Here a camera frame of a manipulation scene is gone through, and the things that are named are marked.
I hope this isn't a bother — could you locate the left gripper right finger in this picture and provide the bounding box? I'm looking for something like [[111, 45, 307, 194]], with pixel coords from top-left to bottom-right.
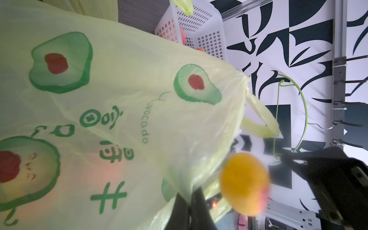
[[190, 187, 217, 230]]

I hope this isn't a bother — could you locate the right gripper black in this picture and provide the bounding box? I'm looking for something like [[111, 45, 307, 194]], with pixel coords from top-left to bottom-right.
[[281, 147, 368, 230]]

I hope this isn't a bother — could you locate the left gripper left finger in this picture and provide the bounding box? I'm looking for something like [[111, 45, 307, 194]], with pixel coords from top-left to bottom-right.
[[165, 193, 190, 230]]

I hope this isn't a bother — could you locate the green avocado plastic bag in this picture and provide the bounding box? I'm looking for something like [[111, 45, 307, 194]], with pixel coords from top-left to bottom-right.
[[1, 1, 280, 230]]

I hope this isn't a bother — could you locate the white plastic basket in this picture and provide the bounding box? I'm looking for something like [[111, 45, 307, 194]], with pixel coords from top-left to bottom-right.
[[154, 1, 228, 61]]

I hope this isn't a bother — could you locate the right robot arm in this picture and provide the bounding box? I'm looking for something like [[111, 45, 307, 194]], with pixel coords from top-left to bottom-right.
[[264, 147, 368, 230]]

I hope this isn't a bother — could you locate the yellow orange fruit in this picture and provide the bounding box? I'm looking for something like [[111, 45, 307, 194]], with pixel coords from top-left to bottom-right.
[[219, 152, 270, 217]]

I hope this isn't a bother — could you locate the green hoop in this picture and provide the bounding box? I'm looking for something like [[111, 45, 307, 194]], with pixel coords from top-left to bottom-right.
[[271, 74, 310, 157]]

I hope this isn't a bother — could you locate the black hook rack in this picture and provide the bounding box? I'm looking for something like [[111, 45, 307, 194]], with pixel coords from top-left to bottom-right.
[[330, 0, 368, 150]]

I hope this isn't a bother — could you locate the aluminium frame bar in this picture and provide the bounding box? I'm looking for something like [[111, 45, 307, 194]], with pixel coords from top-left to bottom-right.
[[221, 0, 272, 23]]

